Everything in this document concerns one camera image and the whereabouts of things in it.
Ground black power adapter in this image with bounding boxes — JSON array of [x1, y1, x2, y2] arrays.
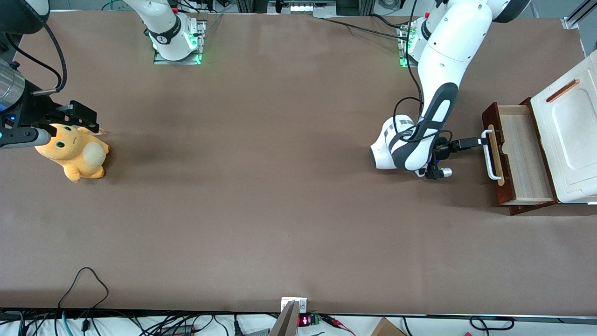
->
[[161, 324, 197, 336]]

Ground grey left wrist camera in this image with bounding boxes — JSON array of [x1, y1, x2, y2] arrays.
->
[[424, 167, 453, 181]]

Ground aluminium frame with light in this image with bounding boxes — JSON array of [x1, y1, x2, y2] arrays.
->
[[268, 0, 337, 18]]

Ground long black table cable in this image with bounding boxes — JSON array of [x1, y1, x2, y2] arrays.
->
[[322, 16, 411, 42]]

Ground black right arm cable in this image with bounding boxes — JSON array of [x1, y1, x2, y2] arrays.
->
[[4, 21, 68, 96]]

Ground orange plush toy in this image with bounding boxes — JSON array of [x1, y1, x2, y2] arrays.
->
[[35, 123, 111, 183]]

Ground aluminium profile rail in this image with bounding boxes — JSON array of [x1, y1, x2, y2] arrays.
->
[[562, 0, 597, 30]]

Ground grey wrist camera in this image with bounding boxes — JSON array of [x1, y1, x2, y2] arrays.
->
[[424, 167, 453, 181], [0, 127, 52, 150]]

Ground black looped cable with plug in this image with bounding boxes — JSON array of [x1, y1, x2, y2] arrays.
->
[[57, 267, 110, 333]]

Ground red and black clip leads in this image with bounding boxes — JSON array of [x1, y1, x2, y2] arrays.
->
[[321, 314, 356, 336]]

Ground white drawer handle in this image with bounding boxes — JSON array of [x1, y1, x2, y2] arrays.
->
[[480, 129, 505, 182]]

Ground grey angled mount bar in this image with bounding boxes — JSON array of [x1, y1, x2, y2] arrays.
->
[[270, 301, 299, 336]]

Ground brown cardboard box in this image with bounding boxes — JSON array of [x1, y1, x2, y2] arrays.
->
[[371, 317, 407, 336]]

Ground white metal bracket plate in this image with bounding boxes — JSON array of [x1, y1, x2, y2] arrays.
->
[[281, 297, 308, 314]]

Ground brown wooden drawer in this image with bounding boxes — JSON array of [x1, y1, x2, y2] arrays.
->
[[482, 103, 559, 206]]

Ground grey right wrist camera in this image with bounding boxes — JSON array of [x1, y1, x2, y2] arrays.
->
[[0, 127, 52, 150]]

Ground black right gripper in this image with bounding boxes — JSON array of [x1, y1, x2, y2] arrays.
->
[[2, 80, 100, 138]]

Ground thin black cable loop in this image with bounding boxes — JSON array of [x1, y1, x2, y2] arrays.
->
[[469, 316, 515, 332]]

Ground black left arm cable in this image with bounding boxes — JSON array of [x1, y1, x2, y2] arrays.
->
[[393, 0, 454, 151]]

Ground white-topped brown wooden cabinet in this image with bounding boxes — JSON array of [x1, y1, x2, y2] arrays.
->
[[508, 49, 597, 216]]

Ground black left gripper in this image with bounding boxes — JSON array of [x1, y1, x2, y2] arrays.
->
[[433, 137, 489, 162]]

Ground orange strip on cabinet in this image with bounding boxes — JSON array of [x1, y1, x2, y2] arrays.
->
[[546, 78, 582, 103]]

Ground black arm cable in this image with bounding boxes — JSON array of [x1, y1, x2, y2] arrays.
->
[[393, 0, 454, 151], [4, 21, 68, 96]]

